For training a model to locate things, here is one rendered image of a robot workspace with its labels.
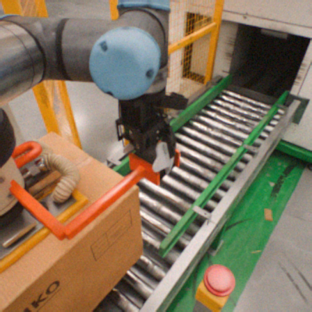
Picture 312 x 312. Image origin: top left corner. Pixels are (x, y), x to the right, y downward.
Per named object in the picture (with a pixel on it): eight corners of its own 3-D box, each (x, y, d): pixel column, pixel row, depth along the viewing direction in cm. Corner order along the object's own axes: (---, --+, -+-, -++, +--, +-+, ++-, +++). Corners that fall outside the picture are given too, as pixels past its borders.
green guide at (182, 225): (281, 99, 205) (285, 89, 198) (294, 104, 200) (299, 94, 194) (158, 255, 114) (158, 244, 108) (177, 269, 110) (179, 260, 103)
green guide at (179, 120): (220, 79, 228) (221, 69, 221) (231, 83, 223) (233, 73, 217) (76, 195, 137) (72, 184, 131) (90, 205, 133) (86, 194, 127)
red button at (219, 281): (211, 264, 66) (213, 258, 63) (237, 282, 63) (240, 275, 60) (196, 287, 62) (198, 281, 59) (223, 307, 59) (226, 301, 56)
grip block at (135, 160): (152, 150, 68) (152, 135, 65) (179, 166, 64) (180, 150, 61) (129, 168, 63) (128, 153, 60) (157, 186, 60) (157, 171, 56)
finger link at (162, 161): (152, 186, 58) (140, 150, 53) (169, 170, 61) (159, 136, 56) (164, 189, 56) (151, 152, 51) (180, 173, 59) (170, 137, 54)
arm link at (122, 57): (65, 101, 32) (92, 63, 40) (155, 107, 31) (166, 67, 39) (47, 34, 27) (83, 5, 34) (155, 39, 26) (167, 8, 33)
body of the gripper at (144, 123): (117, 143, 54) (110, 90, 46) (145, 123, 59) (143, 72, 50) (145, 159, 51) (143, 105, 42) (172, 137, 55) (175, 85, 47)
